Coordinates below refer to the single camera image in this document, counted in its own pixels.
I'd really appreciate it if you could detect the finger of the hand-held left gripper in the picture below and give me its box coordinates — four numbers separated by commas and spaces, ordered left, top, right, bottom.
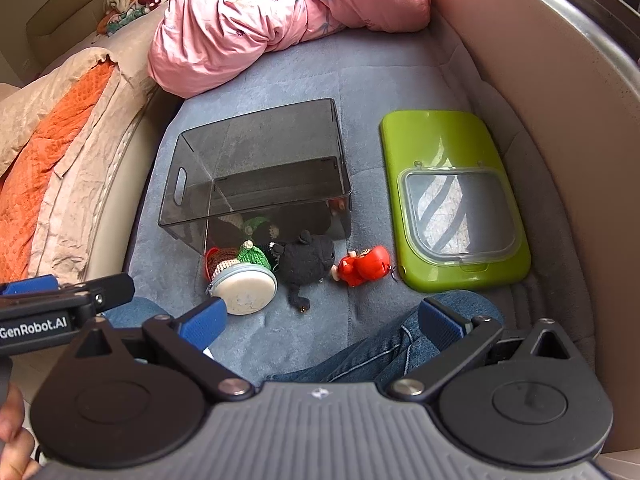
0, 275, 93, 297
62, 273, 137, 317

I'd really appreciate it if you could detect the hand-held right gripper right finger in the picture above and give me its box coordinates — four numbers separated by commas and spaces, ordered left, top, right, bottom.
389, 297, 571, 402

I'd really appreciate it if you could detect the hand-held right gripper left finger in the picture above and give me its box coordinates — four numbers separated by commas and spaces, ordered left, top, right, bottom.
74, 297, 253, 403

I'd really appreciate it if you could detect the round white coin purse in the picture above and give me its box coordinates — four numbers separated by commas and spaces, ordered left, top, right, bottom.
212, 266, 278, 316

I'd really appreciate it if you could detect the crochet doll with green body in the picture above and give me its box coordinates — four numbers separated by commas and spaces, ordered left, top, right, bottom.
205, 239, 277, 291

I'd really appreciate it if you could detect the red figurine keychain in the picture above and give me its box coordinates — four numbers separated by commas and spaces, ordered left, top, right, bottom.
336, 245, 403, 288

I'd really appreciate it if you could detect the black plush toy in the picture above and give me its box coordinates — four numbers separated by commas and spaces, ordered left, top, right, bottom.
270, 230, 337, 313

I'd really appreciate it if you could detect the green box lid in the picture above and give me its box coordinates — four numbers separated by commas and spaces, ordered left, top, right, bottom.
379, 109, 532, 292

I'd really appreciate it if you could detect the person's left hand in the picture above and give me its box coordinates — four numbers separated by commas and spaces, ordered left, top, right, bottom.
0, 385, 41, 480

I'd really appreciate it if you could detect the person's right leg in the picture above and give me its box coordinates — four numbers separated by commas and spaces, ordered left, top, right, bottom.
265, 290, 506, 386

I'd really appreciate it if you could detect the beige wrinkled cloth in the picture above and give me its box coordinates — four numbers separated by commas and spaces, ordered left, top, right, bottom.
0, 47, 166, 286

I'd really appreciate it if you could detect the orange blanket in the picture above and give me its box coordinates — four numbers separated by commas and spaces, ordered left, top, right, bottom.
0, 62, 116, 271

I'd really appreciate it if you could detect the beige leather sofa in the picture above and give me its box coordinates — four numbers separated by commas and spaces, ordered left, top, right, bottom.
0, 0, 181, 286

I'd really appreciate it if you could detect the grey-blue plush mat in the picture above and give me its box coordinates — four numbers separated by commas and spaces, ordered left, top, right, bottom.
120, 25, 596, 386

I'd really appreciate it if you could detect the pink quilt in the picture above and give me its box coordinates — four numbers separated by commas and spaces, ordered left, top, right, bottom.
147, 0, 433, 98

